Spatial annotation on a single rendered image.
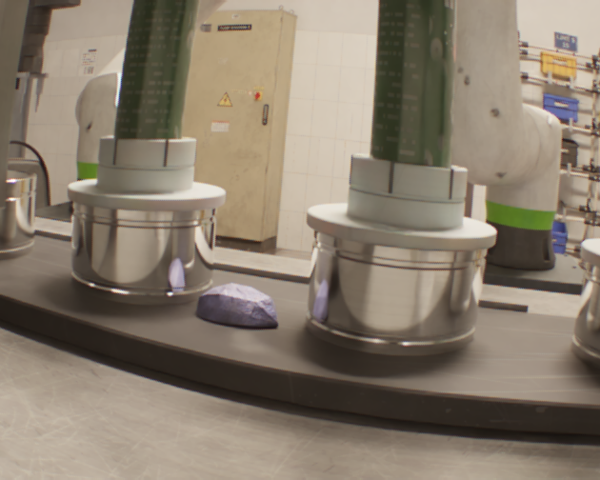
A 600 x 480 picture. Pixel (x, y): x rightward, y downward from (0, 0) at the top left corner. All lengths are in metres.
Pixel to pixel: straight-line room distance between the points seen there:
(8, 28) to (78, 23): 6.91
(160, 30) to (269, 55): 5.40
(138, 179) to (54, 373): 0.09
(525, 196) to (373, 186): 0.82
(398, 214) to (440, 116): 0.04
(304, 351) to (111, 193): 0.10
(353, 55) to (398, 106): 5.63
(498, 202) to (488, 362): 0.84
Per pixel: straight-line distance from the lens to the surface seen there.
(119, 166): 0.29
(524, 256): 1.08
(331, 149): 5.90
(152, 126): 0.29
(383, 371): 0.23
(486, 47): 0.94
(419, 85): 0.26
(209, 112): 5.85
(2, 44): 0.30
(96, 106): 1.22
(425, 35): 0.26
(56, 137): 7.20
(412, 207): 0.25
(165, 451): 0.19
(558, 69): 5.13
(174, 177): 0.29
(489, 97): 0.93
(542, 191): 1.08
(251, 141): 5.70
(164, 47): 0.30
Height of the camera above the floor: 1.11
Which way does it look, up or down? 9 degrees down
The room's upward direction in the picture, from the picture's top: 5 degrees clockwise
